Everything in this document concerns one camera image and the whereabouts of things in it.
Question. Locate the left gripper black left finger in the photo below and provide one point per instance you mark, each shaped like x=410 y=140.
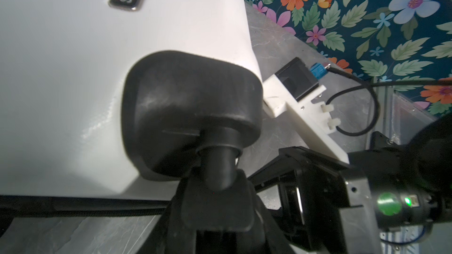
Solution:
x=170 y=234

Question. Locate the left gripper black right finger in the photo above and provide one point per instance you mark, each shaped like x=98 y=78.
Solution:
x=265 y=236

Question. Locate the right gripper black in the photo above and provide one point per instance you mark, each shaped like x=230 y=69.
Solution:
x=325 y=203

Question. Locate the white hard-shell suitcase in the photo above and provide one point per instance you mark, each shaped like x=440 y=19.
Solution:
x=105 y=104

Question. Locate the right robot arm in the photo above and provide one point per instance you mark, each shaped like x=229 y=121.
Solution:
x=410 y=184

